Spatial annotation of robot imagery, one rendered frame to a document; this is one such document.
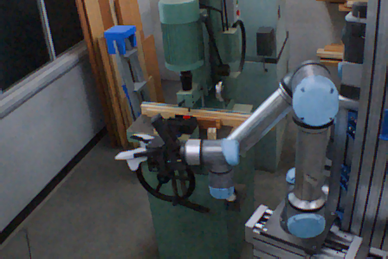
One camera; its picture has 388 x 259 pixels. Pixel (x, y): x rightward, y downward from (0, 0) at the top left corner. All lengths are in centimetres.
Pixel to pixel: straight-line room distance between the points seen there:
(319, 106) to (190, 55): 88
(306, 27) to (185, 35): 249
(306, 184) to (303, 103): 28
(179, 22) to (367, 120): 86
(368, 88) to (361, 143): 20
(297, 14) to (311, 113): 309
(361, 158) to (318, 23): 276
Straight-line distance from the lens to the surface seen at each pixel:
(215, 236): 223
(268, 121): 125
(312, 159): 117
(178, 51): 180
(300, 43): 419
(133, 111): 285
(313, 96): 104
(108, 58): 328
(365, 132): 143
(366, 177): 150
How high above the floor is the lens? 189
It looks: 28 degrees down
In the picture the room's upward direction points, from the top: 6 degrees counter-clockwise
